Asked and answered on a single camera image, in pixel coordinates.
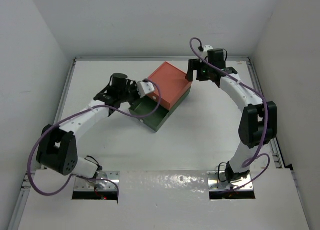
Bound orange drawer box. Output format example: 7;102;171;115
148;62;192;110

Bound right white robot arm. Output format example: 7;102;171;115
186;45;277;183

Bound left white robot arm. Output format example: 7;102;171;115
36;73;147;178

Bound white front cover board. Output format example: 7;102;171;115
19;169;309;230

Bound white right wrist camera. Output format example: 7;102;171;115
198;45;213;53

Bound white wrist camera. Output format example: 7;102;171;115
137;81;155;98
198;45;213;53

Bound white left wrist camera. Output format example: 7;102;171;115
137;81;155;98

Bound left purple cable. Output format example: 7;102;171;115
26;78;162;198

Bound purple cable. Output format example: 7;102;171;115
26;78;162;198
189;37;271;191

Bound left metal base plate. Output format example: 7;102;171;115
74;170;120;191

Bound metal base plate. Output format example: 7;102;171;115
74;170;120;191
207;170;254;192

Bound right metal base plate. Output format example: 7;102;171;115
207;170;254;192

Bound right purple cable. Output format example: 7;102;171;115
189;37;271;191

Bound aluminium table frame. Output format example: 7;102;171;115
7;55;311;230

